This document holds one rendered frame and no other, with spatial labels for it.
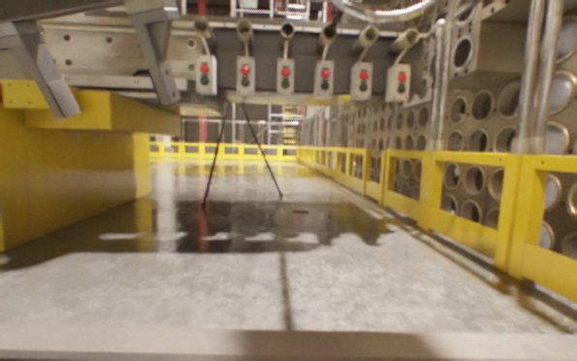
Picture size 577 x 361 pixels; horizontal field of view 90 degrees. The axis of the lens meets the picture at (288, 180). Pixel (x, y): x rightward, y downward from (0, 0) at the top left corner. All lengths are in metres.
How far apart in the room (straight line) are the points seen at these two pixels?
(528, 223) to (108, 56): 1.75
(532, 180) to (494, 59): 1.27
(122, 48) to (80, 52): 0.19
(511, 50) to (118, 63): 2.19
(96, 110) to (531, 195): 1.52
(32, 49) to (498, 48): 2.22
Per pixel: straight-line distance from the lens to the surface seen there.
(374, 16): 0.72
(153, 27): 0.36
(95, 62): 1.66
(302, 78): 1.42
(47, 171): 1.57
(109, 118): 1.33
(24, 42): 0.43
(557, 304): 1.10
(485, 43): 2.26
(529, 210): 1.14
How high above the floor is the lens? 0.40
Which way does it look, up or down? 7 degrees down
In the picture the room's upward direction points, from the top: 2 degrees clockwise
